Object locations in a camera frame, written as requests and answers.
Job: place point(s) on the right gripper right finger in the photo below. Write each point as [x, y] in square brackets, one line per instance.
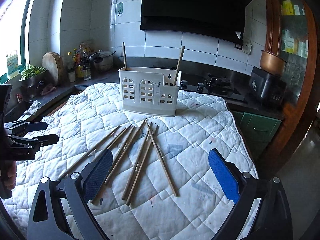
[273, 219]

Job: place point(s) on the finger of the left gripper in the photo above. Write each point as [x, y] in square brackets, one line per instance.
[21, 127]
[37, 141]

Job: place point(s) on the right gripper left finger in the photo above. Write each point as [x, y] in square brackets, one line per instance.
[47, 219]

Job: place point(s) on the person's left hand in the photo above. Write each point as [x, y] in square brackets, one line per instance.
[10, 182]

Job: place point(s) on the white rag on counter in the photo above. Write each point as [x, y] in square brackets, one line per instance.
[32, 110]

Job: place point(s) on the pink rag on counter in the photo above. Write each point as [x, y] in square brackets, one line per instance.
[48, 89]

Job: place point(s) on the steel bowl with greens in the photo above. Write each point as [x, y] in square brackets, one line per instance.
[32, 80]

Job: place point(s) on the detergent bottle on sill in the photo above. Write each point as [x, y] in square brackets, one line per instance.
[12, 64]

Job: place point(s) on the round wooden cutting board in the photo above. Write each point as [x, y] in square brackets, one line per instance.
[55, 69]

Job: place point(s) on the small white jar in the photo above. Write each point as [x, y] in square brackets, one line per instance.
[71, 74]

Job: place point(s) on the green cabinet drawer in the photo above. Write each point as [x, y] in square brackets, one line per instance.
[257, 130]

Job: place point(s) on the steel pressure cooker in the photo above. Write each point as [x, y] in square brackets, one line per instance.
[102, 61]

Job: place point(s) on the white quilted cloth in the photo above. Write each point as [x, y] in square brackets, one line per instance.
[163, 187]

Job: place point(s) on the white plastic utensil holder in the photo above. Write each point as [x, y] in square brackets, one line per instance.
[151, 91]

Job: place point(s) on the black rice cooker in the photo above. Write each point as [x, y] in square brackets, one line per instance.
[266, 87]

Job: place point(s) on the black gas stove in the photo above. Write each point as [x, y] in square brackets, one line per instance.
[211, 85]

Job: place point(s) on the copper coloured pot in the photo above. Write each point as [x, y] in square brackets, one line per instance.
[272, 63]

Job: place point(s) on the wooden glass door cabinet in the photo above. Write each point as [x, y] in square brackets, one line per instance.
[293, 35]

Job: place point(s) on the black range hood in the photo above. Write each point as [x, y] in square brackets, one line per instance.
[223, 19]

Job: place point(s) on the green wall hook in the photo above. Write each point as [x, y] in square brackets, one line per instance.
[119, 9]

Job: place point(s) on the white wall socket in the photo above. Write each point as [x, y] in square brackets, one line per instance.
[247, 48]

